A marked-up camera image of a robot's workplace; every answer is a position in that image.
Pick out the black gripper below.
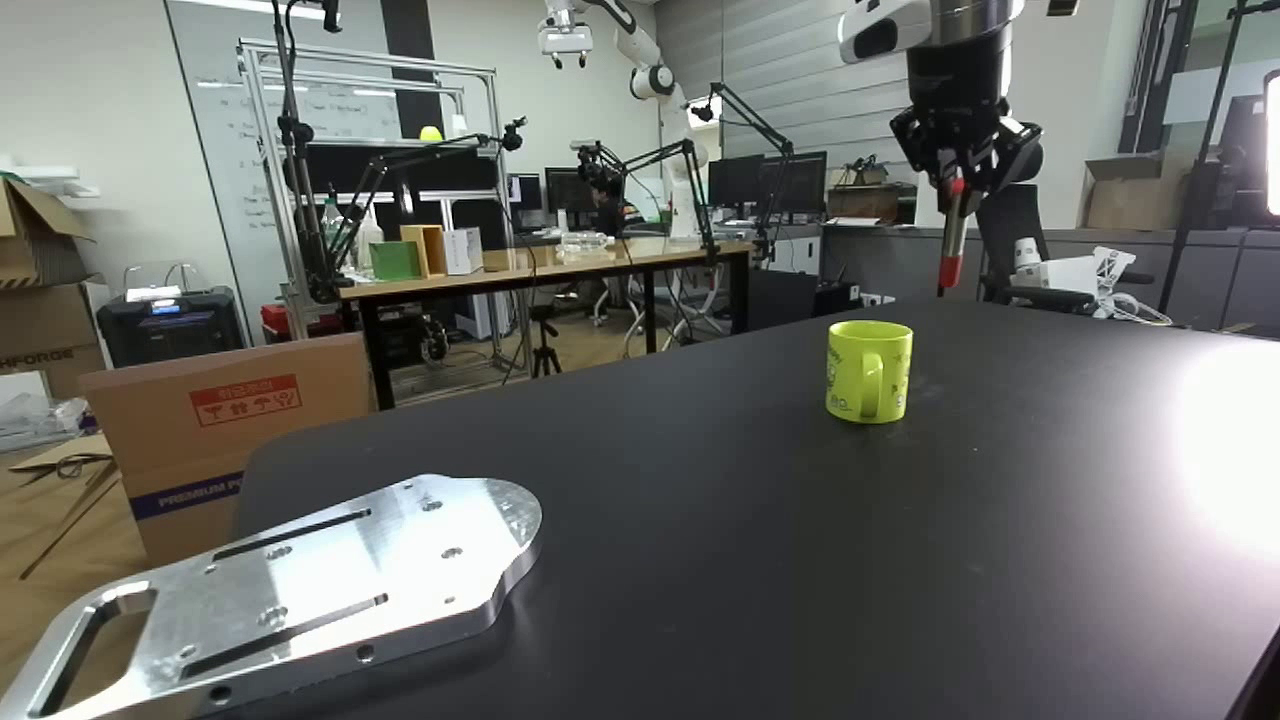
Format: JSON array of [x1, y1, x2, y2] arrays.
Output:
[[886, 99, 1046, 222]]

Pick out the red capped marker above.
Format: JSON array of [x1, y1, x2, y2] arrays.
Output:
[[930, 163, 969, 299]]

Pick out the black office chair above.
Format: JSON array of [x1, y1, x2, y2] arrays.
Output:
[[977, 177, 1060, 306]]

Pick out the black computer monitor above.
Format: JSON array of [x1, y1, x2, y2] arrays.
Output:
[[703, 146, 832, 222], [539, 163, 620, 241]]

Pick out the yellow-green mug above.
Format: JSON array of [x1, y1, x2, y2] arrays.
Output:
[[820, 314, 919, 431]]

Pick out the black light stand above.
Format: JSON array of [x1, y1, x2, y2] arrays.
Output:
[[1156, 0, 1262, 318]]

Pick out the grey office partition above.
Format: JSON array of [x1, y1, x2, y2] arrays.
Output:
[[815, 219, 1280, 341]]

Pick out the bright light panel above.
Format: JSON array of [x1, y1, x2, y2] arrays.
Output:
[[1256, 64, 1280, 222]]

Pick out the white ceiling projector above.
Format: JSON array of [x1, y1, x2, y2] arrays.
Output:
[[536, 0, 599, 73]]

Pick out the long wooden desk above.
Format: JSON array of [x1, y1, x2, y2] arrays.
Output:
[[334, 236, 754, 412]]

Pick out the small black tripod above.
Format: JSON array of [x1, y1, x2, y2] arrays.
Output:
[[525, 303, 567, 383]]

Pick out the white box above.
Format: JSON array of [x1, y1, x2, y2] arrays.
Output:
[[443, 222, 489, 280]]

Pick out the small wooden box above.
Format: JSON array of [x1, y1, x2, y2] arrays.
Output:
[[394, 219, 451, 282]]

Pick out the green box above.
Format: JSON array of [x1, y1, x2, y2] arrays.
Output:
[[365, 236, 423, 282]]

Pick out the tall black tripod stand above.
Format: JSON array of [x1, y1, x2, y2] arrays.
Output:
[[266, 0, 393, 312]]

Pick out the red fire extinguisher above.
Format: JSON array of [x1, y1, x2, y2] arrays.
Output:
[[254, 296, 300, 346]]

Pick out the whiteboard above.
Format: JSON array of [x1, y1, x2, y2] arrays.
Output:
[[188, 74, 406, 312]]

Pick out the aluminium mounting plate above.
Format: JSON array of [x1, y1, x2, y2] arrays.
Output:
[[0, 467, 546, 720]]

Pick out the cardboard box with red label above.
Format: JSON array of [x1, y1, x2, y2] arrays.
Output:
[[80, 328, 380, 563]]

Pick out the black 3D printer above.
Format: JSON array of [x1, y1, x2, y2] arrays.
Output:
[[95, 282, 247, 371]]

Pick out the stacked open cardboard boxes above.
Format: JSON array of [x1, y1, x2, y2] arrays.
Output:
[[0, 167, 107, 406]]

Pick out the white machine with cables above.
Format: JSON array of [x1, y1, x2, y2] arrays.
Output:
[[1006, 236, 1178, 331]]

